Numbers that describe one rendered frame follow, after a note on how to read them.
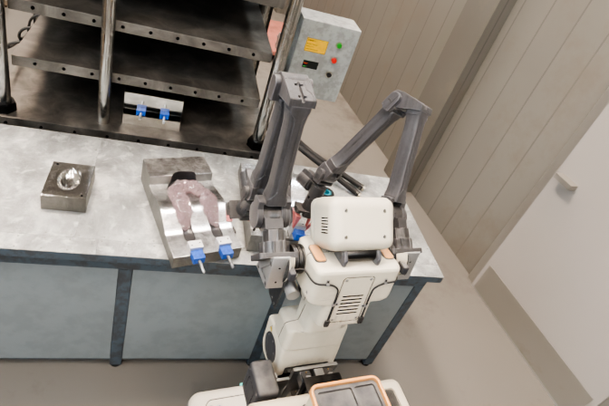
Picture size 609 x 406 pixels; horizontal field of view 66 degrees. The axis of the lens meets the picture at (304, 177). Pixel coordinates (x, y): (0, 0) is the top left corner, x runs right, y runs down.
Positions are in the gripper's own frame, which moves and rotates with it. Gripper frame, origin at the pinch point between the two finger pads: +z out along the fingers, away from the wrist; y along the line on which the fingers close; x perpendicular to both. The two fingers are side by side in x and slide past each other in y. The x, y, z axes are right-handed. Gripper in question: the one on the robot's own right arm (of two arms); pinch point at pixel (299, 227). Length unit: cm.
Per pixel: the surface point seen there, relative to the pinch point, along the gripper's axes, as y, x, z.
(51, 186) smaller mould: 89, -18, 17
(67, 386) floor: 66, -3, 105
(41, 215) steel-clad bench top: 90, -11, 25
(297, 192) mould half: -4.5, -25.1, -1.5
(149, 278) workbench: 48, -2, 38
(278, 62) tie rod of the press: 13, -67, -43
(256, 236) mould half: 15.2, 0.4, 8.2
